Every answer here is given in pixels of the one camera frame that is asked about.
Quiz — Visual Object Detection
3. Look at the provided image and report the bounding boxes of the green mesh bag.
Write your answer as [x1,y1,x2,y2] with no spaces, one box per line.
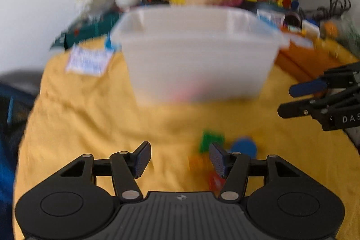
[337,15,360,58]

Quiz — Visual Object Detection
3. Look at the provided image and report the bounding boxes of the orange cardboard box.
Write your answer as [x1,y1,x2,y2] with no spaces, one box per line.
[274,32,342,83]

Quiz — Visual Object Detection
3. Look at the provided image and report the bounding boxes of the white plastic storage bin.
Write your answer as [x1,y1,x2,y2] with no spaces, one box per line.
[110,5,290,105]

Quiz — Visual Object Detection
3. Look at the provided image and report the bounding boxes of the small blue packet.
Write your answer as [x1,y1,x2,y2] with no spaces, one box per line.
[105,35,116,51]

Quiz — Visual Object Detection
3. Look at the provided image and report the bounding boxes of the green toy brick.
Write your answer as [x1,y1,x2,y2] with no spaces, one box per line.
[199,130,225,153]

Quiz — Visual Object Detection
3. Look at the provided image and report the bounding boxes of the red toy brick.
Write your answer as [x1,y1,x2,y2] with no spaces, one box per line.
[208,173,225,191]

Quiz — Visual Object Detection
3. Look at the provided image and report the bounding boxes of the yellow table cloth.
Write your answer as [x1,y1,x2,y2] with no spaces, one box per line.
[13,38,360,240]

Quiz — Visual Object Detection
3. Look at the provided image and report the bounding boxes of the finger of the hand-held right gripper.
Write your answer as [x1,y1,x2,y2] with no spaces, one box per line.
[289,78,328,97]
[278,96,332,119]

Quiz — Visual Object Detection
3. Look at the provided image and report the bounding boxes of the white printed paper packet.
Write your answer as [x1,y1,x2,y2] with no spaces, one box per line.
[65,45,114,77]

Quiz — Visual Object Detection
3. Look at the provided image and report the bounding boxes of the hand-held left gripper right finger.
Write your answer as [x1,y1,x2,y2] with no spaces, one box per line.
[209,142,300,201]

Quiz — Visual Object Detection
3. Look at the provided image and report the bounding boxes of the orange toy brick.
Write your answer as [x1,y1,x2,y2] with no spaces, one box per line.
[188,155,212,173]

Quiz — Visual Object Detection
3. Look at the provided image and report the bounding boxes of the black cables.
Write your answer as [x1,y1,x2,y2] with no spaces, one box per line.
[318,0,352,20]

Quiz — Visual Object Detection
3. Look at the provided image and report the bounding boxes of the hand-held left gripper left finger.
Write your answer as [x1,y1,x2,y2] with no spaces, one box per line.
[60,141,152,202]

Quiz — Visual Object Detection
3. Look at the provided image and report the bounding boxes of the blue chair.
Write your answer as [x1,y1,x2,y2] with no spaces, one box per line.
[0,83,37,240]

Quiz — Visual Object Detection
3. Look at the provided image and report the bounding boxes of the teal box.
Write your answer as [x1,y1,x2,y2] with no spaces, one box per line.
[51,12,124,51]

